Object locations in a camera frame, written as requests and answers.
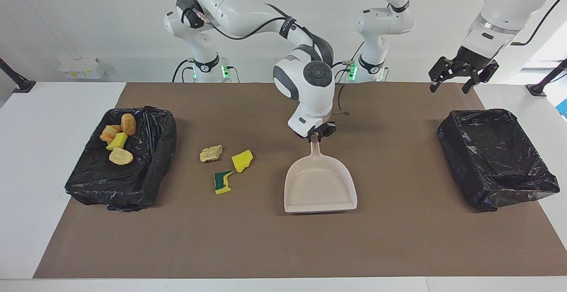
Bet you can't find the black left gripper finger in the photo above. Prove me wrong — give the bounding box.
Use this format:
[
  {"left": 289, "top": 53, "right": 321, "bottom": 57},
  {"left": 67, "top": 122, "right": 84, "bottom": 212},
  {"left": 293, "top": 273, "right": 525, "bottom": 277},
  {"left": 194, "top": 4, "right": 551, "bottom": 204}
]
[
  {"left": 462, "top": 62, "right": 500, "bottom": 94},
  {"left": 428, "top": 57, "right": 454, "bottom": 93}
]

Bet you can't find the beige plastic dustpan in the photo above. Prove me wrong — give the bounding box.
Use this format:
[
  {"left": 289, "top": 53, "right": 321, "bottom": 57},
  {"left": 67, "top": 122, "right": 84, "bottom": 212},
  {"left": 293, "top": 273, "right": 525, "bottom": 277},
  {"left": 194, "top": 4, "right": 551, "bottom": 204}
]
[{"left": 284, "top": 133, "right": 358, "bottom": 214}]

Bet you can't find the large yellow sponge piece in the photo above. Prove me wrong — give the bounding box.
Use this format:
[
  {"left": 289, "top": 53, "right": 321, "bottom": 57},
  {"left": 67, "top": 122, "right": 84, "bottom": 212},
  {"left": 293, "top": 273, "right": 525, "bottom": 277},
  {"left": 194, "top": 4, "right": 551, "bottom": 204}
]
[{"left": 232, "top": 150, "right": 254, "bottom": 173}]

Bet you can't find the green and yellow sponge piece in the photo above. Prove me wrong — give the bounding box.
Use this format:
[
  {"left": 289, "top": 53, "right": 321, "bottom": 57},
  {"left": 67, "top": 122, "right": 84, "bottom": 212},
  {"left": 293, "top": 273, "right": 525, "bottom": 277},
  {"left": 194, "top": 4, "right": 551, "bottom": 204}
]
[{"left": 214, "top": 170, "right": 234, "bottom": 195}]

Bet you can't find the pale beige sponge chunk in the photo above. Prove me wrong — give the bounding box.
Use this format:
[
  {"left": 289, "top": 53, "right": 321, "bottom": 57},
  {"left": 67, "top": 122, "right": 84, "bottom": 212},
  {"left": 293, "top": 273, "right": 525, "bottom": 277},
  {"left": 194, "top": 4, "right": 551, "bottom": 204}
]
[{"left": 199, "top": 145, "right": 223, "bottom": 163}]

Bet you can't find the brown bread-like sponge chunk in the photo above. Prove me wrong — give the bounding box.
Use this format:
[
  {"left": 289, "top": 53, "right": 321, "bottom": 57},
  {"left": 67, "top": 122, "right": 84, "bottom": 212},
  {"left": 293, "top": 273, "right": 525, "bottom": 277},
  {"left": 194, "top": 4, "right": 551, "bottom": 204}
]
[{"left": 120, "top": 113, "right": 137, "bottom": 136}]

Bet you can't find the orange striped sponge chunk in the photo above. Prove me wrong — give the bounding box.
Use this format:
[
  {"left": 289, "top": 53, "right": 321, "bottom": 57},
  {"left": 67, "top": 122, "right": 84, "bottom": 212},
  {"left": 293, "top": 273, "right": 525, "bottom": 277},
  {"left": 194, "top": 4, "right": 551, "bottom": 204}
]
[
  {"left": 100, "top": 125, "right": 121, "bottom": 144},
  {"left": 109, "top": 147, "right": 134, "bottom": 166}
]

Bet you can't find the small yellow sponge piece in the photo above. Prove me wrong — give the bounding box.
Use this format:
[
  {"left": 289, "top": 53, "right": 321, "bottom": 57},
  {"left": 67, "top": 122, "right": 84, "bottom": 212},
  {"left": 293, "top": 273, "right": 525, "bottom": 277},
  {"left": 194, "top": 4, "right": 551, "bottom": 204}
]
[{"left": 105, "top": 132, "right": 129, "bottom": 151}]

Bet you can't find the bin lined with black bag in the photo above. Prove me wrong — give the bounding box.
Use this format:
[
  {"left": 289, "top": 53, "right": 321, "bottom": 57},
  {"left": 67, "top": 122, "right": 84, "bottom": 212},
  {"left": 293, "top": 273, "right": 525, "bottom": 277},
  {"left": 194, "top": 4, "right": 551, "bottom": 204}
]
[
  {"left": 65, "top": 106, "right": 178, "bottom": 213},
  {"left": 437, "top": 108, "right": 561, "bottom": 213}
]

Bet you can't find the black stand with base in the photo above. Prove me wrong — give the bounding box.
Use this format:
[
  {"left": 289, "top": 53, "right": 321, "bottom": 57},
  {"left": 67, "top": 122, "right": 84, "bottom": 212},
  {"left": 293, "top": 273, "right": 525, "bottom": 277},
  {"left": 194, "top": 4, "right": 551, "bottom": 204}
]
[
  {"left": 526, "top": 59, "right": 567, "bottom": 97},
  {"left": 0, "top": 58, "right": 36, "bottom": 93}
]

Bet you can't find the brown table mat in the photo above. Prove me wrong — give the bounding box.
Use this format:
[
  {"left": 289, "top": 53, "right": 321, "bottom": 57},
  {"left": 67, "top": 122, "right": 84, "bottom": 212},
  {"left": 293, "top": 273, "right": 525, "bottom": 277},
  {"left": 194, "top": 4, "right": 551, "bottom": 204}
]
[{"left": 33, "top": 82, "right": 567, "bottom": 279}]

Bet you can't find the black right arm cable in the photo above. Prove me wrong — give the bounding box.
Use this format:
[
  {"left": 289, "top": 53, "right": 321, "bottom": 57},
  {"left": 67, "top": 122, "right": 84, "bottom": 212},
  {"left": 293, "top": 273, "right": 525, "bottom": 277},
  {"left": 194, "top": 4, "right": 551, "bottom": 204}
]
[{"left": 188, "top": 6, "right": 357, "bottom": 116}]

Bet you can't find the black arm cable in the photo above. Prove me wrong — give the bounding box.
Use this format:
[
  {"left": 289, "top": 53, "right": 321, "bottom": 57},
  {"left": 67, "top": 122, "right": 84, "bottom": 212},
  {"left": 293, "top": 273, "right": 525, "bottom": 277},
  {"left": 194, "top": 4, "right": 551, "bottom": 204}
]
[
  {"left": 408, "top": 0, "right": 567, "bottom": 47},
  {"left": 188, "top": 6, "right": 357, "bottom": 116}
]

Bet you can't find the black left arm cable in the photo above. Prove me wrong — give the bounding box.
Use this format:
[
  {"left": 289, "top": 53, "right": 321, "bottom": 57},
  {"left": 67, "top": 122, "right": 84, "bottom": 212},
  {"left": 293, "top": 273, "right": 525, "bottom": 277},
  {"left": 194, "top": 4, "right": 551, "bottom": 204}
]
[{"left": 408, "top": 0, "right": 567, "bottom": 47}]

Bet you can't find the black base power cable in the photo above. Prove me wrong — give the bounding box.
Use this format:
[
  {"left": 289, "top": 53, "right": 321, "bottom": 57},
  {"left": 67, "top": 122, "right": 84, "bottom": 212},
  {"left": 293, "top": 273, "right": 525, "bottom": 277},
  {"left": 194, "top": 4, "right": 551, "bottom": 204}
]
[{"left": 172, "top": 58, "right": 195, "bottom": 83}]

